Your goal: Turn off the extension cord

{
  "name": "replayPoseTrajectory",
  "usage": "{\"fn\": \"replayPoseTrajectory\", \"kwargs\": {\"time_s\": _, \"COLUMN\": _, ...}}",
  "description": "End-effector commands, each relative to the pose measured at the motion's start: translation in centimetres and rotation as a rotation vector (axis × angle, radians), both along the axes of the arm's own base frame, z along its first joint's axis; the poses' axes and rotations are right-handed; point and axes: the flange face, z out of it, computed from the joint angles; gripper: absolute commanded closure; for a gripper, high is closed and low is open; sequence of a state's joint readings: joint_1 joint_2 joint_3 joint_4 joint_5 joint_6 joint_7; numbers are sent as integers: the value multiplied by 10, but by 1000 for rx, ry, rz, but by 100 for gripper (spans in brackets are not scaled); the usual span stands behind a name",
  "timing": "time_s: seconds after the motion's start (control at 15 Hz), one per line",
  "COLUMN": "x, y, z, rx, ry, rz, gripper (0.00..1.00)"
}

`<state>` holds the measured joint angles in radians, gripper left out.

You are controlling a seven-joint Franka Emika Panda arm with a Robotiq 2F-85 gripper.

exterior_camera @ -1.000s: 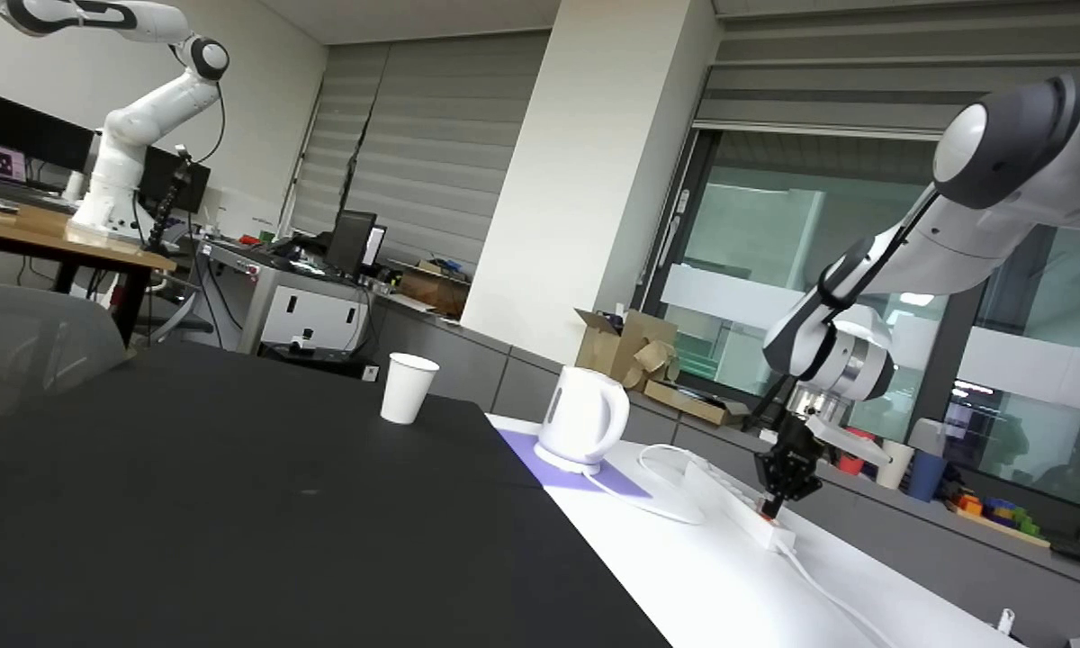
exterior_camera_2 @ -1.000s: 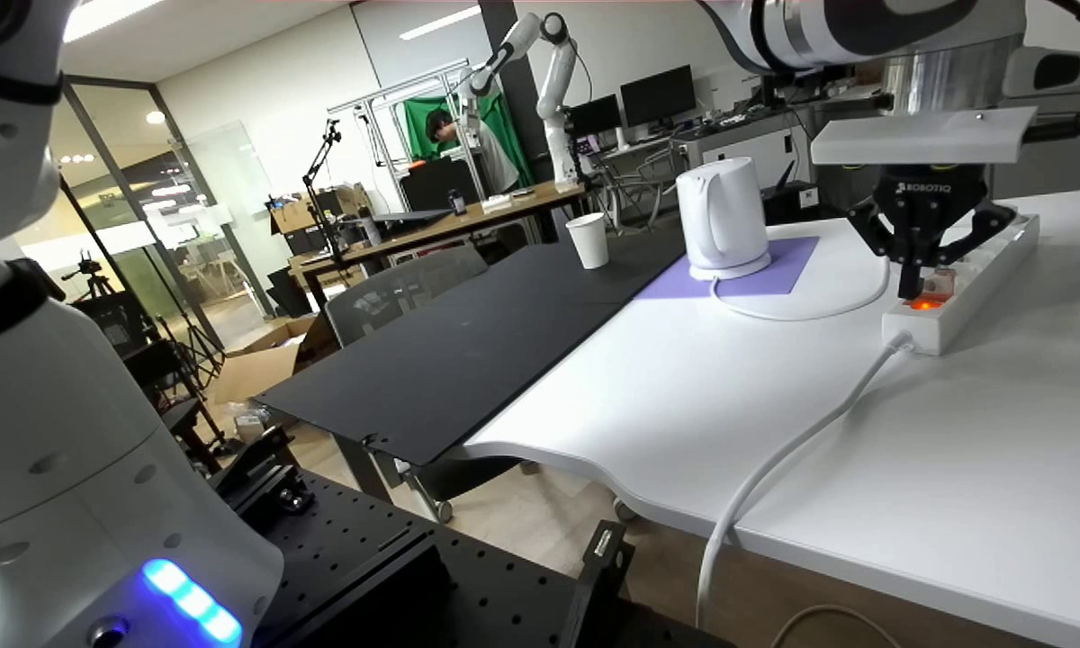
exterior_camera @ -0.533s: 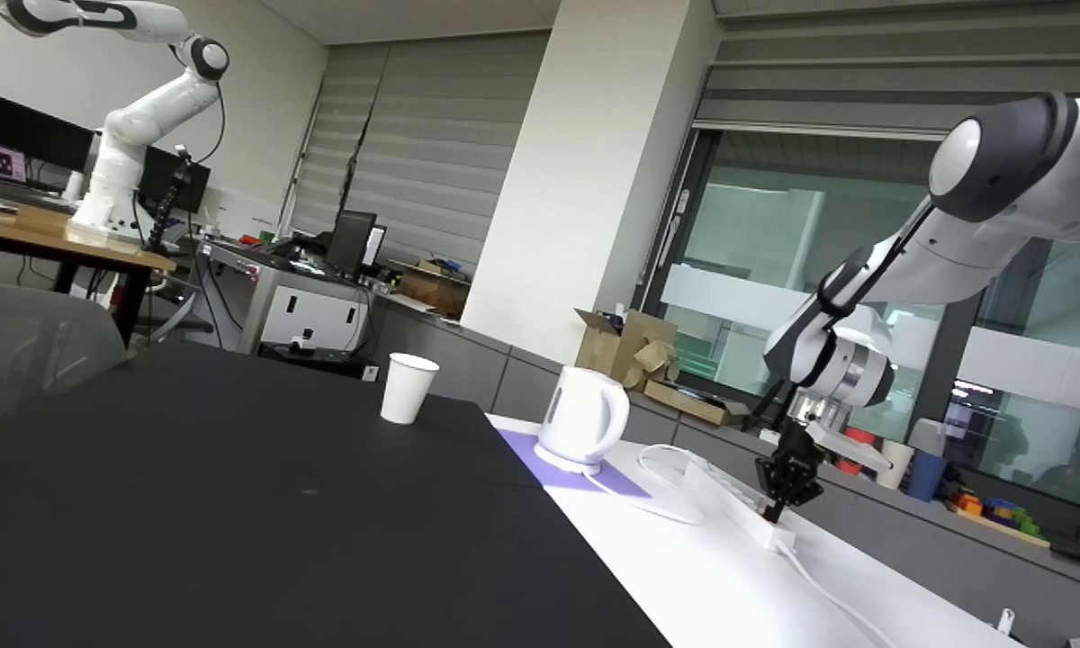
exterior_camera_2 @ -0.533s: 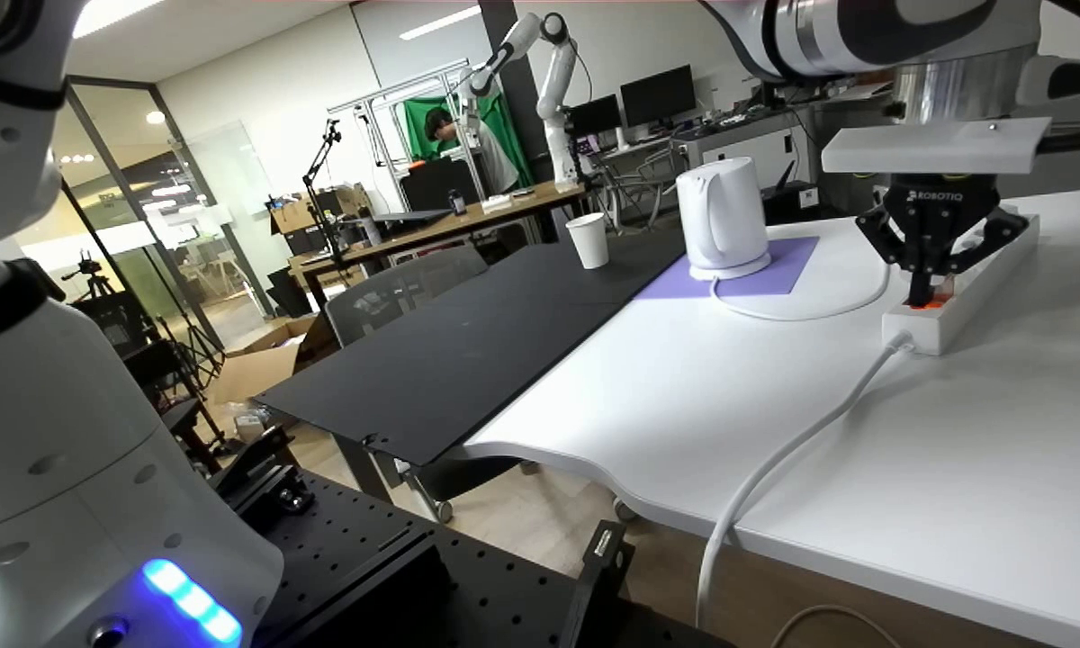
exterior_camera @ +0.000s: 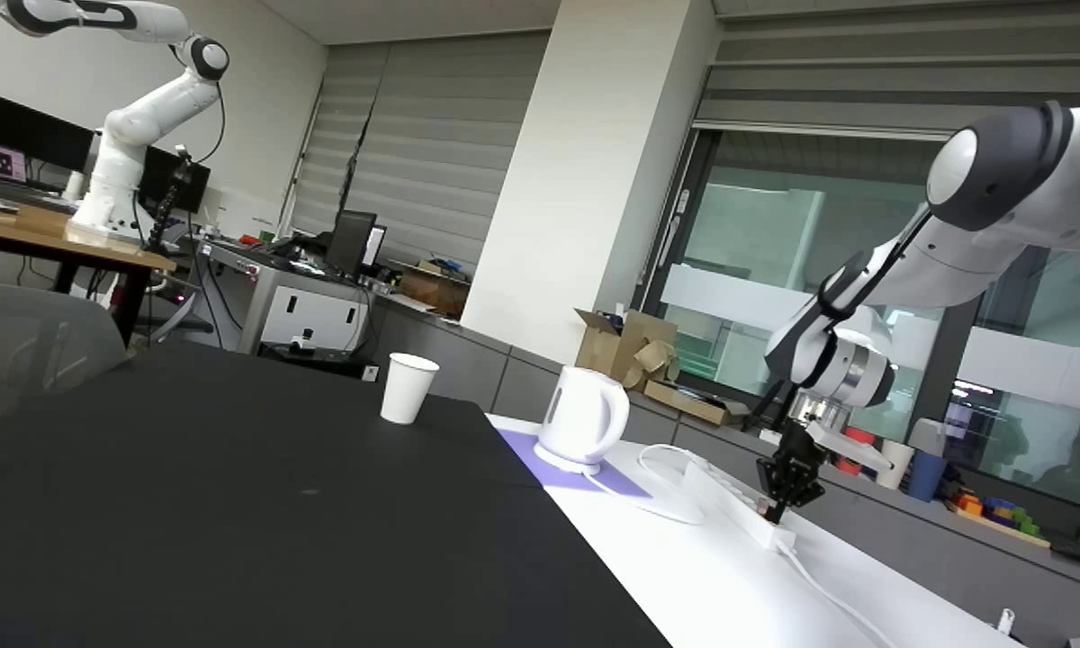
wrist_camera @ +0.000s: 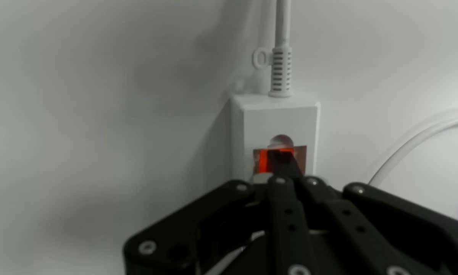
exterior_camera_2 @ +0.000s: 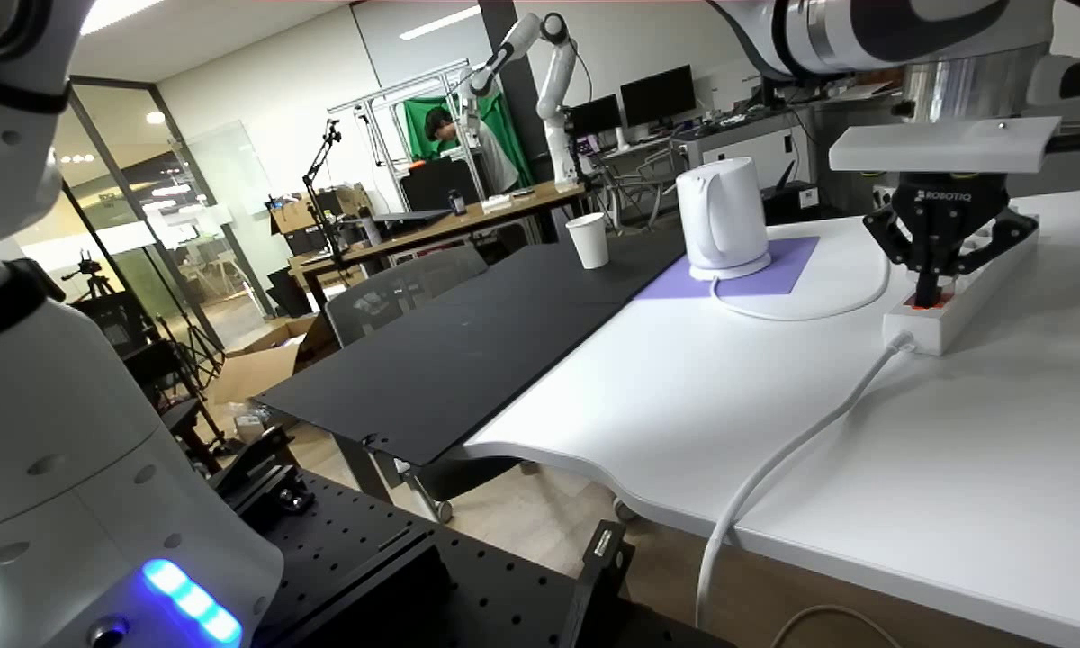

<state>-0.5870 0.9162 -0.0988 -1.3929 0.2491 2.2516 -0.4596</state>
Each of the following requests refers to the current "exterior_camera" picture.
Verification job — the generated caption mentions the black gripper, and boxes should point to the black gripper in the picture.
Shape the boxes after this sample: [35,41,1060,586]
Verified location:
[752,415,831,529]

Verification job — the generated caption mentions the clear plastic bag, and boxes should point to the clear plastic bag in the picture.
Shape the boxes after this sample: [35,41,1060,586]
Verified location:
[604,438,806,569]

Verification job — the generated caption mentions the blue plastic cup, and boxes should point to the blue plastic cup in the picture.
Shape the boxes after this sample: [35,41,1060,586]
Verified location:
[904,446,951,509]

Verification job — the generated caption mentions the flat cardboard piece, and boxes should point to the flat cardboard piece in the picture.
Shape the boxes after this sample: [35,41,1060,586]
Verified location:
[643,378,739,431]

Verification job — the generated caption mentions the colourful toy pile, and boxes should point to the colourful toy pile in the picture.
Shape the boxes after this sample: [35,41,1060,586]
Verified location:
[946,484,1047,544]

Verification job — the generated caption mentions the white mug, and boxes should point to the white mug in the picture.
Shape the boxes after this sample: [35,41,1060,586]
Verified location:
[535,365,634,474]

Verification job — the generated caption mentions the open cardboard box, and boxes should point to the open cardboard box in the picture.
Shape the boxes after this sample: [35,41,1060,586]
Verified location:
[573,305,685,396]

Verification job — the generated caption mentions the purple mat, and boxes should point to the purple mat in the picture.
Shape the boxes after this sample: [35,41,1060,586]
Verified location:
[494,424,656,504]

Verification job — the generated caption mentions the white paper cup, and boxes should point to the white paper cup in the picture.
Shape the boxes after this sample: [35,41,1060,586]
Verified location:
[380,348,443,427]

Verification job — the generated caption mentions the black upright computer screen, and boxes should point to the black upright computer screen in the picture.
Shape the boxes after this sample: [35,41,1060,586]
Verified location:
[325,208,381,284]

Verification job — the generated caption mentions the white cabinet box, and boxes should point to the white cabinet box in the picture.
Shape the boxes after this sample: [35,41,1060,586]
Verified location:
[256,277,374,361]

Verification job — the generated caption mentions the small black monitor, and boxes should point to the small black monitor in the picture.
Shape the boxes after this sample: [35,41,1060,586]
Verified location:
[136,144,212,218]

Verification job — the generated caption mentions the grey chair back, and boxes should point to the grey chair back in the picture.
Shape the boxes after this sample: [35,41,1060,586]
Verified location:
[0,277,133,418]

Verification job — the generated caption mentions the wooden desk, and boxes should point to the wooden desk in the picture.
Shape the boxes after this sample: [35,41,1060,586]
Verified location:
[0,193,182,344]

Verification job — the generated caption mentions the large black monitor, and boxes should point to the large black monitor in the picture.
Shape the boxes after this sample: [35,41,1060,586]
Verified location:
[0,91,97,186]

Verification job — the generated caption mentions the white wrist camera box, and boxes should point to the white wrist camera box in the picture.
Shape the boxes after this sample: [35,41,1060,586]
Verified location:
[803,403,916,490]

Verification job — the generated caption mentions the white power cable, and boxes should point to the white power cable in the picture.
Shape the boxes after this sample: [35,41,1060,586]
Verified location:
[779,544,907,648]

